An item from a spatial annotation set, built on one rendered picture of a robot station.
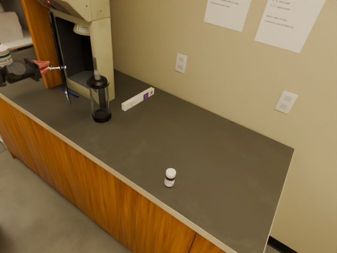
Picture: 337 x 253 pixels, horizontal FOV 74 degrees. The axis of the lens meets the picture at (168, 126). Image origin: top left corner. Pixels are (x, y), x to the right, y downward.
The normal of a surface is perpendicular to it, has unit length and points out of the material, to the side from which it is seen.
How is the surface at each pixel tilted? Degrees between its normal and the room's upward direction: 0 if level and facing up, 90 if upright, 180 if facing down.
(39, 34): 90
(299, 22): 90
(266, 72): 90
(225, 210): 0
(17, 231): 0
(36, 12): 90
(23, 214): 0
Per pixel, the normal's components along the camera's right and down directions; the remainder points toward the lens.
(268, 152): 0.11, -0.76
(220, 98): -0.55, 0.49
